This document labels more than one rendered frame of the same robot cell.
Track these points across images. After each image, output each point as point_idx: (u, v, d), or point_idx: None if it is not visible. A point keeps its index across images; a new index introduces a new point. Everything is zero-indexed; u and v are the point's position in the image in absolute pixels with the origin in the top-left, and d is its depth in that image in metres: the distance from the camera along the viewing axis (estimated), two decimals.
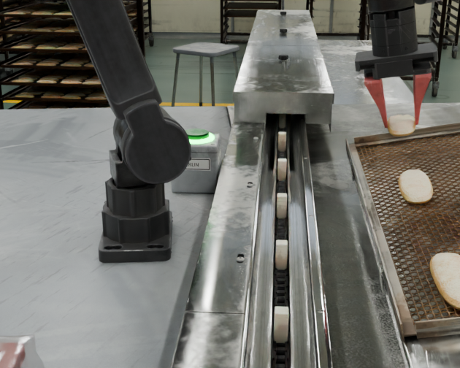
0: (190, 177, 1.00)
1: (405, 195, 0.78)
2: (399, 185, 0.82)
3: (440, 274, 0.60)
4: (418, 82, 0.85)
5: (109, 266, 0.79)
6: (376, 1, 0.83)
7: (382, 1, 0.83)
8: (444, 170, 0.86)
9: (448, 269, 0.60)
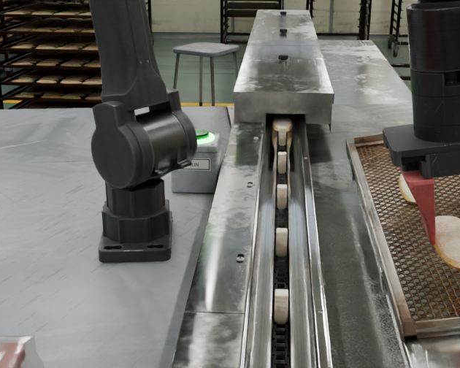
0: (190, 177, 1.00)
1: (405, 195, 0.78)
2: (399, 185, 0.82)
3: (439, 235, 0.59)
4: None
5: (109, 266, 0.79)
6: (408, 51, 0.54)
7: (409, 54, 0.53)
8: None
9: (447, 231, 0.59)
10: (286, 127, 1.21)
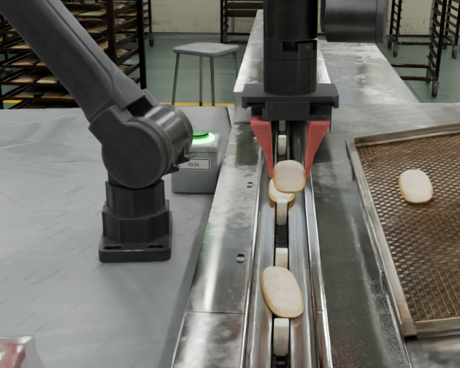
0: (190, 177, 1.00)
1: (405, 195, 0.78)
2: (399, 185, 0.82)
3: (269, 285, 0.67)
4: None
5: (109, 266, 0.79)
6: (263, 25, 0.71)
7: (266, 28, 0.70)
8: (444, 170, 0.86)
9: (276, 282, 0.68)
10: (288, 196, 0.90)
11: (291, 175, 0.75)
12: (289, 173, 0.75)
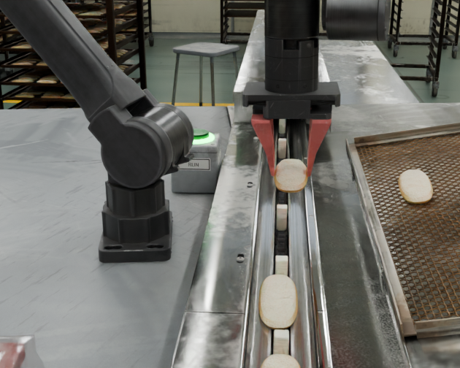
0: (190, 177, 1.00)
1: (405, 195, 0.78)
2: (399, 185, 0.82)
3: None
4: None
5: (109, 266, 0.79)
6: (264, 23, 0.70)
7: (267, 25, 0.69)
8: (444, 170, 0.86)
9: None
10: None
11: (281, 303, 0.64)
12: (278, 299, 0.64)
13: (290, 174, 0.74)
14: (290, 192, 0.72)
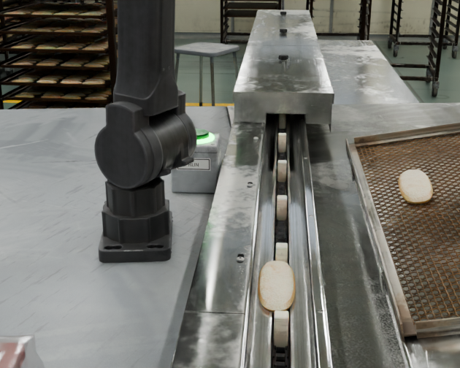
0: (190, 177, 1.00)
1: (405, 195, 0.78)
2: (399, 185, 0.82)
3: None
4: None
5: (109, 266, 0.79)
6: None
7: None
8: (444, 170, 0.86)
9: None
10: None
11: None
12: None
13: (276, 288, 0.67)
14: None
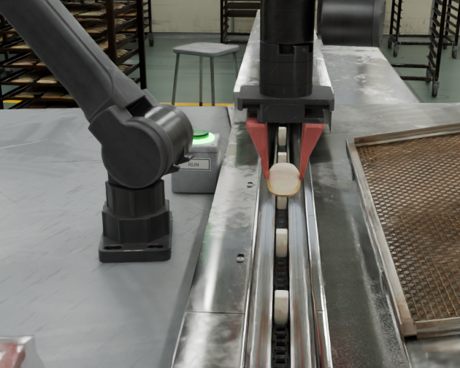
0: (190, 177, 1.00)
1: (271, 186, 0.74)
2: (267, 177, 0.77)
3: None
4: None
5: (109, 266, 0.79)
6: (260, 28, 0.71)
7: (262, 29, 0.70)
8: (444, 170, 0.86)
9: None
10: None
11: None
12: None
13: None
14: None
